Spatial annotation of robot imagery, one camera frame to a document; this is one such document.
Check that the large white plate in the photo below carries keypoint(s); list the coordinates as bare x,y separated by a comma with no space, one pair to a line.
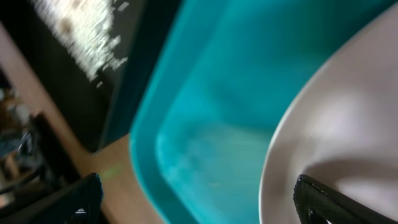
341,129

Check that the black plastic tray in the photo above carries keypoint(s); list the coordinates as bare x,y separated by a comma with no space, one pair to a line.
98,112

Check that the rice pile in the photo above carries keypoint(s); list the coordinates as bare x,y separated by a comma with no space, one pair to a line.
83,28

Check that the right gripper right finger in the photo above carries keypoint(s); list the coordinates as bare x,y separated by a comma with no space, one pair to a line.
317,203

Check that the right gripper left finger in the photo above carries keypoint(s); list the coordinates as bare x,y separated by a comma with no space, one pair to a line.
86,193

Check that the teal serving tray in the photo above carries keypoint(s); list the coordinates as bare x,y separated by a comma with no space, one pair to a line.
226,75

